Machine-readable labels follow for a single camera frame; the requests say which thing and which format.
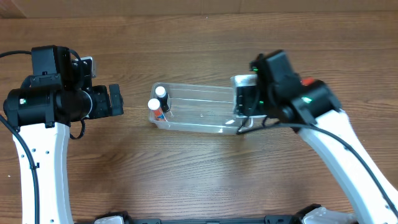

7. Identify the orange bottle white cap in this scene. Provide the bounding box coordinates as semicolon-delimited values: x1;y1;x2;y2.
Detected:
147;98;166;121

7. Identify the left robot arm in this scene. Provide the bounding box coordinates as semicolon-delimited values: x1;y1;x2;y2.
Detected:
1;45;124;223

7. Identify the red medicine box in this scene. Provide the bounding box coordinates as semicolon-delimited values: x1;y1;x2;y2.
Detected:
301;78;316;86

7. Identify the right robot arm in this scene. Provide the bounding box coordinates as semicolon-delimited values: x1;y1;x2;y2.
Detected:
232;50;397;223

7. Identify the clear plastic container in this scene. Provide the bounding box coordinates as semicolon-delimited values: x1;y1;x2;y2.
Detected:
149;82;245;134

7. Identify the dark bottle white cap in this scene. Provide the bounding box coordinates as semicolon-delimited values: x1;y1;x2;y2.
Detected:
155;86;170;113

